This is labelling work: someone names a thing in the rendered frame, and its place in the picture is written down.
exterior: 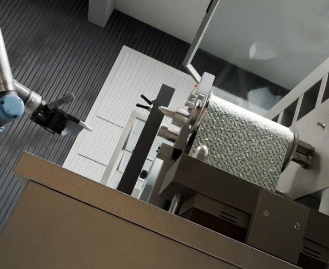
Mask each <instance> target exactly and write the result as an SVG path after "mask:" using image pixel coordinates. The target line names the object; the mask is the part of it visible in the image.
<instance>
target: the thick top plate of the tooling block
mask: <svg viewBox="0 0 329 269"><path fill-rule="evenodd" d="M261 189H265V190H267V191H269V192H272V193H274V194H277V193H275V192H273V191H270V190H268V189H266V188H264V187H261V186H259V185H257V184H254V183H252V182H250V181H248V180H245V179H242V178H240V177H238V176H235V175H233V174H231V173H229V172H226V171H224V170H222V169H219V168H217V167H215V166H213V165H210V164H208V163H206V162H203V161H201V160H198V159H196V158H194V157H191V156H189V155H187V154H184V153H182V155H181V156H180V157H179V158H178V160H177V161H176V162H175V163H174V164H173V166H172V167H171V168H170V169H169V171H168V172H167V174H166V176H165V178H164V181H163V184H162V186H161V189H160V191H159V194H158V196H159V197H161V198H163V199H166V200H168V201H172V200H173V197H174V194H175V193H177V194H180V195H182V196H184V201H183V203H184V202H186V201H187V200H189V199H190V198H191V197H193V196H194V195H196V194H197V193H199V194H201V195H203V196H206V197H208V198H210V199H213V200H215V201H217V202H220V203H222V204H225V205H227V206H229V207H232V208H234V209H236V210H239V211H241V212H243V213H246V214H248V215H250V216H252V213H253V209H254V205H255V202H256V198H257V195H258V192H259V190H261ZM277 195H279V196H281V197H284V196H282V195H280V194H277ZM284 198H286V199H288V200H291V199H289V198H287V197H284ZM291 201H293V200H291ZM293 202H295V203H298V202H296V201H293ZM183 203H182V204H183ZM298 204H300V203H298ZM300 205H302V206H304V207H307V208H309V209H310V211H309V216H308V220H307V224H306V227H305V232H304V236H303V238H304V239H306V240H309V241H311V242H313V243H316V244H318V245H320V246H323V247H325V248H327V249H329V216H328V215H326V214H324V213H322V212H319V211H317V210H315V209H312V208H310V207H308V206H306V205H303V204H300ZM328 263H329V262H328Z"/></svg>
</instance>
